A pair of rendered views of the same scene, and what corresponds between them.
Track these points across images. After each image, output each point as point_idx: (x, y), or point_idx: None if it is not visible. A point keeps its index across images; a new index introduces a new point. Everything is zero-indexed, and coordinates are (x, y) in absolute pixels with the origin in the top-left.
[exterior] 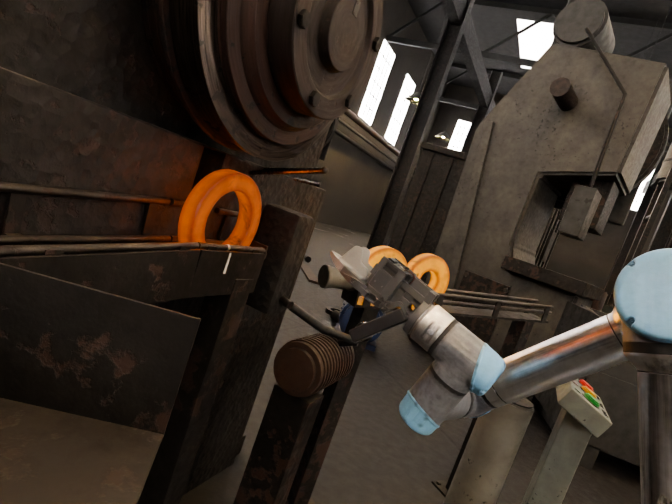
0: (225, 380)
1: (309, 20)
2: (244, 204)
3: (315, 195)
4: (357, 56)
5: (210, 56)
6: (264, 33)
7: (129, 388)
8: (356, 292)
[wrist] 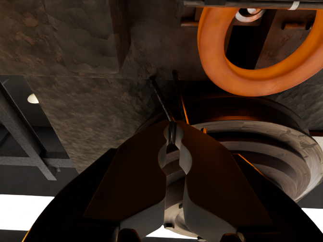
0: None
1: None
2: (226, 59)
3: (21, 66)
4: (182, 215)
5: (315, 159)
6: (285, 189)
7: None
8: None
